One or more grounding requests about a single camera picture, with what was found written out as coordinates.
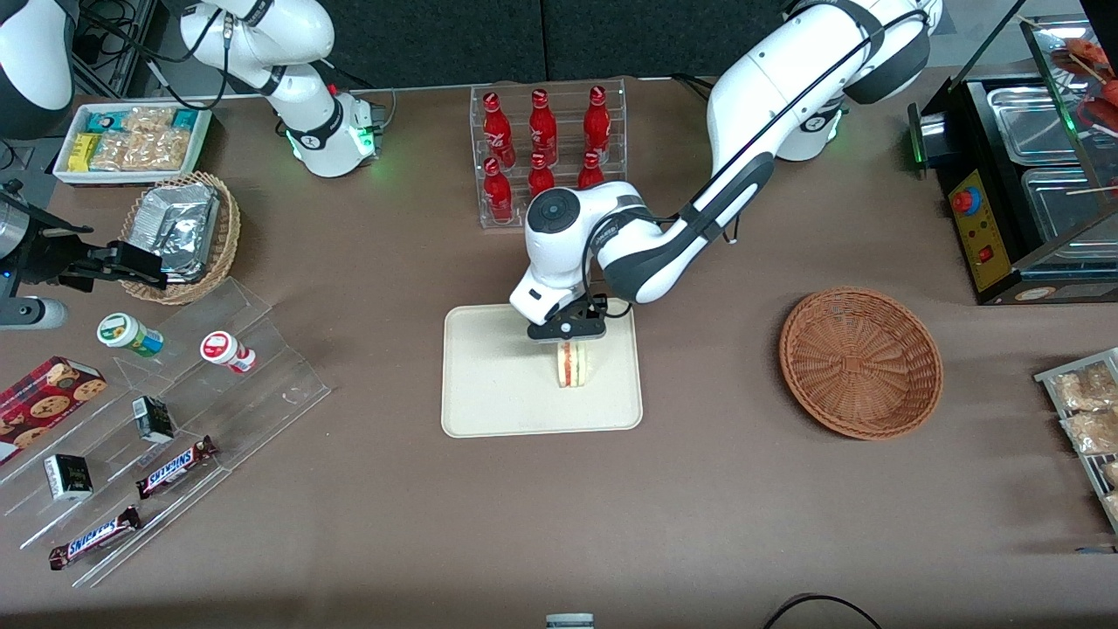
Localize small black carton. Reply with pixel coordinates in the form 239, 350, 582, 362
131, 395, 176, 446
43, 453, 94, 502

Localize clear bag of crackers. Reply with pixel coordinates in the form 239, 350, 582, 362
91, 129, 195, 172
122, 106, 177, 137

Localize triangular sandwich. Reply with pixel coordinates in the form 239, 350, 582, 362
555, 339, 597, 389

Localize brown round wicker basket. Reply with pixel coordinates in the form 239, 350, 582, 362
779, 287, 945, 441

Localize black glass food warmer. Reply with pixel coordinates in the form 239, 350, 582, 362
907, 0, 1118, 307

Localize clear acrylic bottle rack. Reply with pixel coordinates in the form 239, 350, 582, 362
470, 77, 629, 231

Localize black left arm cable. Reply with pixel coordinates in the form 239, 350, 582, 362
603, 7, 928, 317

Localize green lid white cup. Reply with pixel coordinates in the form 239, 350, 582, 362
96, 312, 166, 360

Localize red lid white cup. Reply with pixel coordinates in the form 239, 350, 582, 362
199, 330, 259, 376

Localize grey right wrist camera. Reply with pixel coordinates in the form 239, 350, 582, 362
0, 296, 69, 332

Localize black looped cable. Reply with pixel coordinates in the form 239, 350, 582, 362
762, 593, 884, 629

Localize light tan wicker basket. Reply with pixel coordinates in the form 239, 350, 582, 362
118, 171, 243, 307

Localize cream plastic tray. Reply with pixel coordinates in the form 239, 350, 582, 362
441, 298, 645, 439

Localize clear acrylic stepped stand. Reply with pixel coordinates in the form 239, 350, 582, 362
0, 277, 334, 589

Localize grey wire rack tray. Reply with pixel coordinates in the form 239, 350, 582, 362
1033, 347, 1118, 535

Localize yellow snack packet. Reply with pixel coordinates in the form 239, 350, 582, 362
67, 132, 102, 174

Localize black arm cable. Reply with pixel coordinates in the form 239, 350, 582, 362
603, 7, 928, 317
77, 0, 232, 110

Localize red plaid cookie box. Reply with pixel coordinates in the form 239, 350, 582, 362
0, 356, 109, 467

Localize red sausage skewer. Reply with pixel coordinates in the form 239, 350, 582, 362
1052, 38, 1105, 74
1081, 75, 1118, 134

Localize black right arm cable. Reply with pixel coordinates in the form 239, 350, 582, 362
77, 0, 232, 110

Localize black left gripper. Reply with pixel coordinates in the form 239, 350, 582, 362
526, 294, 610, 342

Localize Snickers chocolate bar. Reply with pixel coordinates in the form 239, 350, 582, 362
135, 434, 220, 501
47, 504, 143, 571

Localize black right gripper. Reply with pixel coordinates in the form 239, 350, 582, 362
12, 215, 169, 293

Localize white rectangular snack tray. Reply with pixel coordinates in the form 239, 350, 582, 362
52, 102, 214, 188

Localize stainless steel pan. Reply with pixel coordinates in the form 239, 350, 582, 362
1020, 164, 1118, 265
985, 83, 1094, 167

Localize black right base cables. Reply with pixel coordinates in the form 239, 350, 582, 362
316, 58, 399, 134

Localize silver foil pack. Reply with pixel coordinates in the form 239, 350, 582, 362
129, 182, 221, 265
155, 250, 216, 284

